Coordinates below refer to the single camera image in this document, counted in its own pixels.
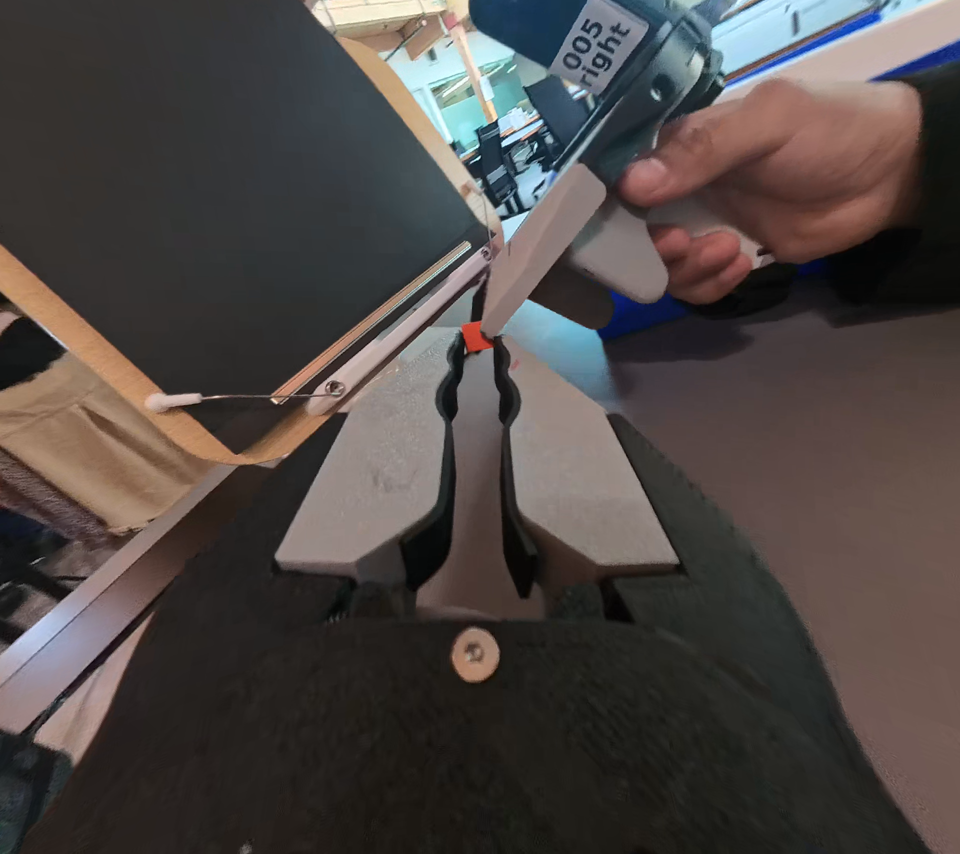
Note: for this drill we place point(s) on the black computer monitor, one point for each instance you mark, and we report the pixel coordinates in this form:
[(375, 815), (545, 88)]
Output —
[(180, 149)]

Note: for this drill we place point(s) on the person's right forearm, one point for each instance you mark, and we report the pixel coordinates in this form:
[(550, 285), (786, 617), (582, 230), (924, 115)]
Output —
[(938, 179)]

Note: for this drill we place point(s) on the blue plastic bin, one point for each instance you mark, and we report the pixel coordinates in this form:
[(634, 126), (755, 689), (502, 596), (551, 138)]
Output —
[(638, 314)]

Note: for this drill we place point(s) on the small orange cube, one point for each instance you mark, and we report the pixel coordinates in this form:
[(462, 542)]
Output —
[(476, 337)]

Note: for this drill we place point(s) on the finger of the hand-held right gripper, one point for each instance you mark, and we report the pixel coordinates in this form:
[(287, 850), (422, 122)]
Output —
[(623, 254), (548, 239)]

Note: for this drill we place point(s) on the beige hanging cloth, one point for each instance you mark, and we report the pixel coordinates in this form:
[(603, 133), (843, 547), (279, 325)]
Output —
[(75, 449)]

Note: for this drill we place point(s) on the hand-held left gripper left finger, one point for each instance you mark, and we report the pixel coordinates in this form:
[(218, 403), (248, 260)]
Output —
[(353, 494)]

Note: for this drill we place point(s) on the person's right hand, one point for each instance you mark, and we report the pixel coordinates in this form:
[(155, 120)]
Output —
[(795, 157)]

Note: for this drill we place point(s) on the black office chair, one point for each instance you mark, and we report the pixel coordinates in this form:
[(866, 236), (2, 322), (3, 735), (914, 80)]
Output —
[(503, 164)]

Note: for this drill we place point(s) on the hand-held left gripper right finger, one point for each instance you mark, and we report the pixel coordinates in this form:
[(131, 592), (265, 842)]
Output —
[(593, 494)]

